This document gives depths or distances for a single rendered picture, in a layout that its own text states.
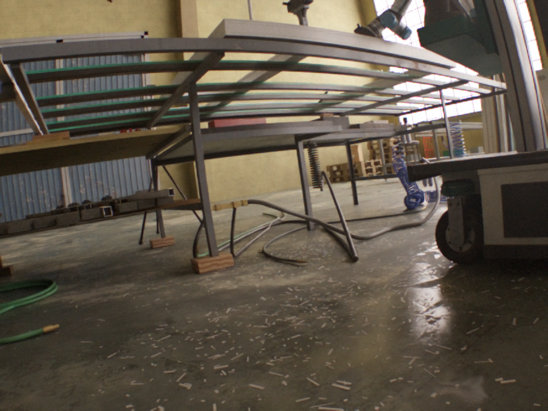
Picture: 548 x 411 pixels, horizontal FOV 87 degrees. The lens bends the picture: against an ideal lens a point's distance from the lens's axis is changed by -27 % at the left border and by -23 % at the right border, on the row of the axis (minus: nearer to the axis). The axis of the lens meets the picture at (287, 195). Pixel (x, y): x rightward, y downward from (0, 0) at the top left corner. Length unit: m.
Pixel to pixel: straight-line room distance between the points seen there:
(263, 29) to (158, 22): 7.49
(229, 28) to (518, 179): 1.05
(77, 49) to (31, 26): 7.47
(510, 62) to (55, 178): 7.37
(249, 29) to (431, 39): 0.66
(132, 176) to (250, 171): 2.78
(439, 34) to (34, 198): 7.31
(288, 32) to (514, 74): 0.85
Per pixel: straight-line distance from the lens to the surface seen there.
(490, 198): 1.00
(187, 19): 8.59
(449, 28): 1.08
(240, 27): 1.37
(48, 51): 1.21
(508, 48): 1.18
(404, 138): 2.93
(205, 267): 1.53
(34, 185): 7.67
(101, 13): 8.75
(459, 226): 1.11
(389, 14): 1.74
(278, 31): 1.45
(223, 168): 8.32
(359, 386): 0.60
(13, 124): 7.91
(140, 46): 1.23
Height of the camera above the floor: 0.34
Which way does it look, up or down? 3 degrees down
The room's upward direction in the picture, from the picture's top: 8 degrees counter-clockwise
